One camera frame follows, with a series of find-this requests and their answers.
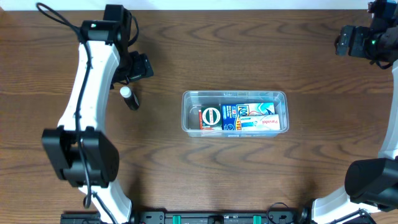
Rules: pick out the red Panadol box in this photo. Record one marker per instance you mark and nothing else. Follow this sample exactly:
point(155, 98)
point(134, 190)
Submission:
point(200, 119)

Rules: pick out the green square box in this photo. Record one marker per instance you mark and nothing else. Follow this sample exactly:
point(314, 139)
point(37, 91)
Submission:
point(212, 117)

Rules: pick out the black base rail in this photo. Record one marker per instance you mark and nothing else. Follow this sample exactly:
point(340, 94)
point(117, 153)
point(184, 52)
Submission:
point(160, 217)

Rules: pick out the blue Kool Fever box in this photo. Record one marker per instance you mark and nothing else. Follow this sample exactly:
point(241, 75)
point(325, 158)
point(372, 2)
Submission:
point(232, 113)

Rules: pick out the clear plastic container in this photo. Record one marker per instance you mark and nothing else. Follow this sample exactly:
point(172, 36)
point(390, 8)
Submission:
point(192, 101)

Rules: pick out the white blue Panadol box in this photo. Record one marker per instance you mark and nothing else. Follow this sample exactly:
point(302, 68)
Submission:
point(260, 123)

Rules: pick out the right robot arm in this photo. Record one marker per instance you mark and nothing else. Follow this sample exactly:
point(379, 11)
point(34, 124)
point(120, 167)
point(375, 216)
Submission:
point(370, 184)

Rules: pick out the dark bottle white cap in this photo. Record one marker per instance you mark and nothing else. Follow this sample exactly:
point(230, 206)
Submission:
point(129, 98)

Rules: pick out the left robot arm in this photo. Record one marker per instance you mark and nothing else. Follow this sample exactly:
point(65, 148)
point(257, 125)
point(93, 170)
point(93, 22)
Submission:
point(78, 148)

